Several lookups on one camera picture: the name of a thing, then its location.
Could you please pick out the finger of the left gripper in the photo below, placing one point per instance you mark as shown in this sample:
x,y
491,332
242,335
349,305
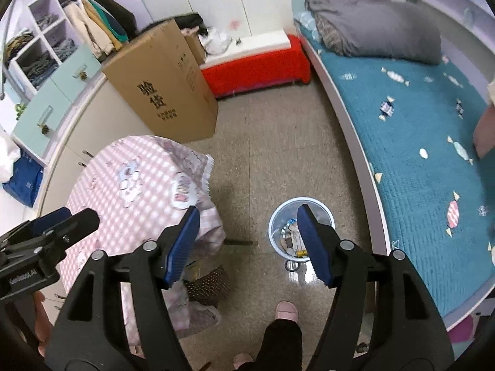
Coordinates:
x,y
74,229
30,229

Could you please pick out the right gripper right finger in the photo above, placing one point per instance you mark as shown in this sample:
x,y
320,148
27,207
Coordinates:
x,y
323,247

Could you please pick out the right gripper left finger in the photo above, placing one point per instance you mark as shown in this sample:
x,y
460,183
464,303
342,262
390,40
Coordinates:
x,y
175,245

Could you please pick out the white trash bin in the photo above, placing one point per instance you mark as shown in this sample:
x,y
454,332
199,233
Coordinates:
x,y
283,229

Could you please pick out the left hand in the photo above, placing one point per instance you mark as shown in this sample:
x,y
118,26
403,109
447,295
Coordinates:
x,y
42,326

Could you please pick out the blue shopping bag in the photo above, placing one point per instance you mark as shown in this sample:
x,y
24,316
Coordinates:
x,y
26,180

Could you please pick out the pink checkered tablecloth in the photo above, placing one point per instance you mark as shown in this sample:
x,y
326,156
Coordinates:
x,y
140,185

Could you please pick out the black trouser leg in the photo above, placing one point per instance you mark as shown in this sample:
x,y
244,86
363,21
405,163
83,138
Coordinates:
x,y
281,348

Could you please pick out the white cabinet with drawers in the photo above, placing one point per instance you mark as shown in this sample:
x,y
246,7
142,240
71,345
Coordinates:
x,y
71,110

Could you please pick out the teal bed mattress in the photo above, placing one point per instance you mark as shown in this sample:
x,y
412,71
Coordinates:
x,y
408,128

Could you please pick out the large cardboard box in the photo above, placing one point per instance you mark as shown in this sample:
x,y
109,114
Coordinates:
x,y
158,76

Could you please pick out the pink cloth on bed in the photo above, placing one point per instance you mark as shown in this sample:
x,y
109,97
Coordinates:
x,y
484,134

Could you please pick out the red white bench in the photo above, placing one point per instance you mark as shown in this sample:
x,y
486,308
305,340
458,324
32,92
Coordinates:
x,y
260,71

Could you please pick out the white bag on bench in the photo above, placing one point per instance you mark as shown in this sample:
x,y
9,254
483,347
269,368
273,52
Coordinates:
x,y
215,42

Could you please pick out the hanging clothes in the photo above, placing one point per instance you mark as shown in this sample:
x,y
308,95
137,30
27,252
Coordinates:
x,y
104,25

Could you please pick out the grey folded duvet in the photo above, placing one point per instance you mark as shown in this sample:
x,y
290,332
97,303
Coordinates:
x,y
377,28

